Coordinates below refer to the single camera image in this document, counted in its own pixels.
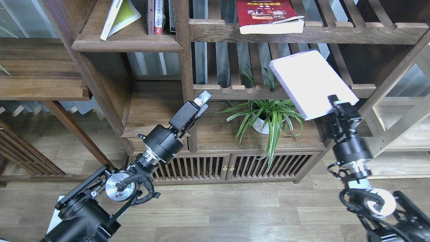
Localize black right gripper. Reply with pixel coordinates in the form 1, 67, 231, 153
327, 94, 373, 167

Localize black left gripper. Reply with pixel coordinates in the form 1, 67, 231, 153
137, 90, 212, 165

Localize white cover book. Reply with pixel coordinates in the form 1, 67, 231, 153
269, 50, 359, 120

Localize yellow-green cover book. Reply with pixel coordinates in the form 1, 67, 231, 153
100, 0, 141, 40

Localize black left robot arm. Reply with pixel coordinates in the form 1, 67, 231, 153
42, 90, 211, 242

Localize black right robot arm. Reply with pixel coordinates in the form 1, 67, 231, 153
327, 95, 429, 242

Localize light wooden shelf unit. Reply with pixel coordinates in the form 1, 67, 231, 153
359, 43, 430, 179

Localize white plant pot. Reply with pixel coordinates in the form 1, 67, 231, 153
252, 114, 270, 134

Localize green spider plant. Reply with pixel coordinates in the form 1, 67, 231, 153
214, 63, 323, 172

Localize dark wooden bookshelf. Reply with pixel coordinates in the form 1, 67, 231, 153
40, 0, 429, 184

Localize red white upright book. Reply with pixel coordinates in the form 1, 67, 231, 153
154, 0, 165, 35

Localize dark upright book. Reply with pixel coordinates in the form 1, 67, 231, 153
168, 0, 176, 35

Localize red cover book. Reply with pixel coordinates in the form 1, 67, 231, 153
235, 0, 304, 34

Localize pink spine upright book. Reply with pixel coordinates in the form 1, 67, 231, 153
146, 0, 155, 35

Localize dark wooden side table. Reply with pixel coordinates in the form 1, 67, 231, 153
1, 37, 133, 186

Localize white metal stand leg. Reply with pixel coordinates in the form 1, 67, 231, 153
46, 209, 62, 233

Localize dark wooden slatted chair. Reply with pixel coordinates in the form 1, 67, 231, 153
0, 121, 75, 187

